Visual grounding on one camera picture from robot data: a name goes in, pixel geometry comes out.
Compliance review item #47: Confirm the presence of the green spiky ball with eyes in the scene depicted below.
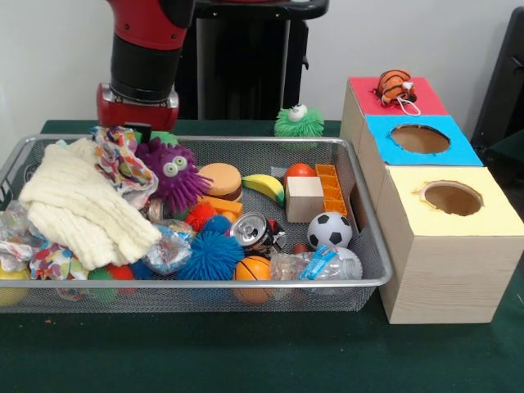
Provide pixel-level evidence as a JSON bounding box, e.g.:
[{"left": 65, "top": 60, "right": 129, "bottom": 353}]
[{"left": 273, "top": 104, "right": 326, "bottom": 138}]

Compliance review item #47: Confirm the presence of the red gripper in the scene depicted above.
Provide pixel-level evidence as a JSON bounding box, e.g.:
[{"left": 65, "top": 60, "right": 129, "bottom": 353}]
[{"left": 96, "top": 83, "right": 180, "bottom": 144}]

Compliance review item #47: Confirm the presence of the cream quilted cloth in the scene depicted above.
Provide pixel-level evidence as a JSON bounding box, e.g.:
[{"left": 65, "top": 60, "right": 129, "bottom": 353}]
[{"left": 19, "top": 137, "right": 163, "bottom": 266}]

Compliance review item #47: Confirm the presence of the orange sponge disc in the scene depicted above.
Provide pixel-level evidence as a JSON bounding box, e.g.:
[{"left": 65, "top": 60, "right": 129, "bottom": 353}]
[{"left": 198, "top": 162, "right": 243, "bottom": 202}]

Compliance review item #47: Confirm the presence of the black chair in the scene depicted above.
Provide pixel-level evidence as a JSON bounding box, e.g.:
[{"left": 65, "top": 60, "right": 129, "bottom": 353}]
[{"left": 470, "top": 6, "right": 524, "bottom": 165}]

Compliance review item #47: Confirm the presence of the clear mesh bin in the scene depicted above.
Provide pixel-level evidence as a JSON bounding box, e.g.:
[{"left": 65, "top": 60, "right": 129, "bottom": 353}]
[{"left": 0, "top": 133, "right": 395, "bottom": 314}]

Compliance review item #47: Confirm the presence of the yellow toy banana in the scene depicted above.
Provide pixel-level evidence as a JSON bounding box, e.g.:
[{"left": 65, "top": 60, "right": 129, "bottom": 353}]
[{"left": 241, "top": 174, "right": 287, "bottom": 207}]

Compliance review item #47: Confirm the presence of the purple spiky monster toy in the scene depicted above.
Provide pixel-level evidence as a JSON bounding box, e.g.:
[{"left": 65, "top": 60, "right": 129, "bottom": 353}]
[{"left": 134, "top": 138, "right": 214, "bottom": 214}]

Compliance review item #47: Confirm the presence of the orange toy brick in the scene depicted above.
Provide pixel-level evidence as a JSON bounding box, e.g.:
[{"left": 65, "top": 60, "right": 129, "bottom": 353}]
[{"left": 314, "top": 163, "right": 349, "bottom": 218}]

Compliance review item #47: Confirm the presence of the red ball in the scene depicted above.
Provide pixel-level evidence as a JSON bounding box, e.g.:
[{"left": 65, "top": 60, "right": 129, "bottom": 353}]
[{"left": 284, "top": 162, "right": 317, "bottom": 187}]

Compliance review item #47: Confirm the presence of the wooden box with three holes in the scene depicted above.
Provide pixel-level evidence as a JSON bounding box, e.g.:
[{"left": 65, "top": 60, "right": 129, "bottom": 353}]
[{"left": 340, "top": 75, "right": 524, "bottom": 325}]

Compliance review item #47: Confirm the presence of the small colourful dotted cloth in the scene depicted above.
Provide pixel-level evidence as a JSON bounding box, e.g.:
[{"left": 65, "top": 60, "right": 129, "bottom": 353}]
[{"left": 88, "top": 125, "right": 160, "bottom": 206}]

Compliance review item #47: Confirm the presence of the blue spiky ball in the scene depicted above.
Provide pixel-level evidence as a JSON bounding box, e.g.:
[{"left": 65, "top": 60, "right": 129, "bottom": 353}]
[{"left": 176, "top": 231, "right": 246, "bottom": 282}]

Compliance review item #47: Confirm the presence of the orange striped plush tiger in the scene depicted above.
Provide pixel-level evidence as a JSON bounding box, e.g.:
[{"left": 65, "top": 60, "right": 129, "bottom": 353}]
[{"left": 374, "top": 69, "right": 422, "bottom": 117}]

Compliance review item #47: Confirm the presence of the dark green table cloth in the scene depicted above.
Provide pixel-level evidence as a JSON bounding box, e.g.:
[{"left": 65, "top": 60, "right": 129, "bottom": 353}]
[{"left": 0, "top": 118, "right": 524, "bottom": 393}]

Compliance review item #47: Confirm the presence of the toy soccer ball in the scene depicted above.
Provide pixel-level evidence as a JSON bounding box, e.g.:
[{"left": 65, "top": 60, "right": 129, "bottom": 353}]
[{"left": 306, "top": 211, "right": 354, "bottom": 250}]

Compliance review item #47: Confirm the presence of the pale wooden block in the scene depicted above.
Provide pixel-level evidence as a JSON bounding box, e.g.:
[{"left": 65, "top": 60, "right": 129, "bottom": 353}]
[{"left": 285, "top": 175, "right": 327, "bottom": 224}]

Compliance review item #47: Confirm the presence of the crushed drink can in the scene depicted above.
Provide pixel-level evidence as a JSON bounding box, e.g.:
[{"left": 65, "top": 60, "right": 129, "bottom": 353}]
[{"left": 229, "top": 212, "right": 287, "bottom": 253}]

